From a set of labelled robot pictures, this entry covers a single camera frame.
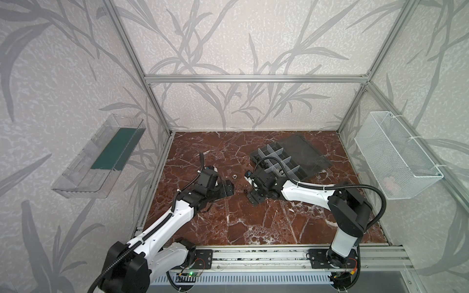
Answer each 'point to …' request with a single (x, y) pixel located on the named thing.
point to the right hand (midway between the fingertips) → (255, 184)
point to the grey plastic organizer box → (302, 160)
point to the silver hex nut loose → (234, 176)
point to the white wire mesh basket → (402, 168)
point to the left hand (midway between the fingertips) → (229, 183)
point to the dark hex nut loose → (245, 191)
